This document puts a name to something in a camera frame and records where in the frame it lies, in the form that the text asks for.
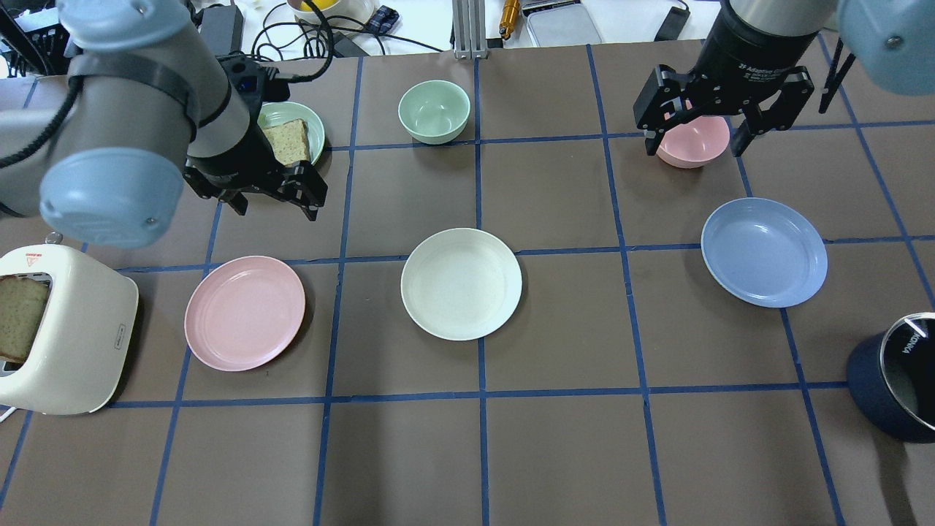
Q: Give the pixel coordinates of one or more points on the aluminium frame post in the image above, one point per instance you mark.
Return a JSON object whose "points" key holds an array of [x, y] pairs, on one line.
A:
{"points": [[469, 30]]}

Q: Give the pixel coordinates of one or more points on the pink bowl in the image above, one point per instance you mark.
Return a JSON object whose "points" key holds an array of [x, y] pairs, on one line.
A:
{"points": [[695, 144]]}

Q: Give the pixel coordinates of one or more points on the bread slice in toaster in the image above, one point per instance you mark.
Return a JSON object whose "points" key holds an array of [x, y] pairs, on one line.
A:
{"points": [[23, 302]]}

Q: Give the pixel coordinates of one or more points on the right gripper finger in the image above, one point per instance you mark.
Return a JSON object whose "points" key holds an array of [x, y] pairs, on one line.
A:
{"points": [[653, 137], [742, 139]]}

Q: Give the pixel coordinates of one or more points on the blue plate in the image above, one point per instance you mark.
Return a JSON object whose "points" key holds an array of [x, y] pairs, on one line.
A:
{"points": [[764, 252]]}

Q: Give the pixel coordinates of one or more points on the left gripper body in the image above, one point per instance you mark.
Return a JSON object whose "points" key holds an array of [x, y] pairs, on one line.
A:
{"points": [[247, 161]]}

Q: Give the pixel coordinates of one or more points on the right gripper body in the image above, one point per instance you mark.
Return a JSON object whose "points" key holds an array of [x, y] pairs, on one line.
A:
{"points": [[752, 58]]}

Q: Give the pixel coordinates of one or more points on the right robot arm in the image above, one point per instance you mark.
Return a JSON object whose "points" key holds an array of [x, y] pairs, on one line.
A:
{"points": [[892, 39]]}

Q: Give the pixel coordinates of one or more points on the beige bowl with toys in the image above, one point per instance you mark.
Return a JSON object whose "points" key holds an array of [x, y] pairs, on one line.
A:
{"points": [[337, 11]]}

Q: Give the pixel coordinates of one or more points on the bread slice on plate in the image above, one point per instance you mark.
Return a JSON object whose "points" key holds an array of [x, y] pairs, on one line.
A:
{"points": [[289, 141]]}

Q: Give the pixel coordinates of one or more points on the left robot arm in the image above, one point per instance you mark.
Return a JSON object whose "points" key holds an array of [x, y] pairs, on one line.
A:
{"points": [[148, 111]]}

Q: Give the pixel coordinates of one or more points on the green bowl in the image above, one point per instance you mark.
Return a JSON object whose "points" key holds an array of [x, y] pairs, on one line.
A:
{"points": [[434, 112]]}

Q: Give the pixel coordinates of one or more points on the black power adapter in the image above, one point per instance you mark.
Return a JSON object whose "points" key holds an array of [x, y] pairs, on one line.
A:
{"points": [[221, 27]]}

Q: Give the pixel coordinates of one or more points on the white toaster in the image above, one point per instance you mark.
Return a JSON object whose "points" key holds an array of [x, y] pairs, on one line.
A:
{"points": [[82, 341]]}

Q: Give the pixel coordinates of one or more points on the blue saucepan with lid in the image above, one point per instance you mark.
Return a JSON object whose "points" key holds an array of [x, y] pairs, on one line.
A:
{"points": [[891, 378]]}

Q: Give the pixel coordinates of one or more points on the green plate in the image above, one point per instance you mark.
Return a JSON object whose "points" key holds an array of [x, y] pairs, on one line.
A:
{"points": [[273, 113]]}

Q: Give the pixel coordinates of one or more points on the pink plate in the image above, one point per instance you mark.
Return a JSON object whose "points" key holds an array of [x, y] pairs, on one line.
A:
{"points": [[244, 313]]}

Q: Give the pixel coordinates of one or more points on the cream plate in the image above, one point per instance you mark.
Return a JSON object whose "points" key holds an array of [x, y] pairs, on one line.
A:
{"points": [[461, 284]]}

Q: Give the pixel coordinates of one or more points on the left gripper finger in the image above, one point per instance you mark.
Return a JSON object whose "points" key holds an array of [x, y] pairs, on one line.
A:
{"points": [[309, 205], [237, 202]]}

